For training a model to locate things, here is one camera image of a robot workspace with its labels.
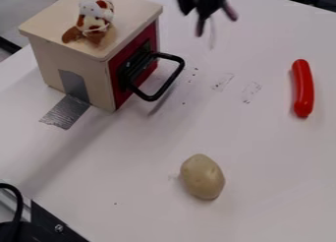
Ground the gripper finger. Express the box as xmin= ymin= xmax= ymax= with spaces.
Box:
xmin=194 ymin=17 xmax=209 ymax=37
xmin=221 ymin=1 xmax=241 ymax=23

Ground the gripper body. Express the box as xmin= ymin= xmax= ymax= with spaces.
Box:
xmin=173 ymin=0 xmax=228 ymax=20

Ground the drawer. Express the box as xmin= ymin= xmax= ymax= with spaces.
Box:
xmin=107 ymin=20 xmax=187 ymax=111

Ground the red toy sausage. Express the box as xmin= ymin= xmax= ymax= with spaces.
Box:
xmin=290 ymin=58 xmax=316 ymax=118

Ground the white and brown plush toy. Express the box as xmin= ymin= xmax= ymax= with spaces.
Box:
xmin=60 ymin=0 xmax=116 ymax=47

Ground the cabinet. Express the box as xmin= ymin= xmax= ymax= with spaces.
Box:
xmin=17 ymin=0 xmax=164 ymax=113

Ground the beige toy potato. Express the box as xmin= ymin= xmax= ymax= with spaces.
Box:
xmin=178 ymin=153 xmax=228 ymax=201

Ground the gray tape strip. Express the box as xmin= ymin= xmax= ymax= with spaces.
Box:
xmin=37 ymin=68 xmax=92 ymax=131

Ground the black cable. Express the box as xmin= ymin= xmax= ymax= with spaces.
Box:
xmin=0 ymin=182 xmax=27 ymax=242

